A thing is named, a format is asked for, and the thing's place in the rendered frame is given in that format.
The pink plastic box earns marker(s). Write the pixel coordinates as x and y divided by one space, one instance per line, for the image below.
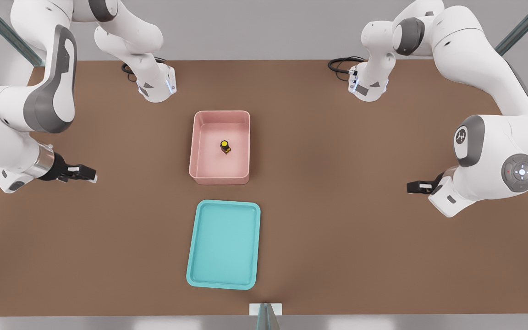
220 158

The yellow and black button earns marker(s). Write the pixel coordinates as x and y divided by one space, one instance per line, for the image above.
225 146

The pale blue-green tray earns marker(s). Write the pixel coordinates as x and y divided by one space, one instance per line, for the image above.
224 245

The silver frame post with foot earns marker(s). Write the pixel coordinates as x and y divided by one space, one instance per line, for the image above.
266 316

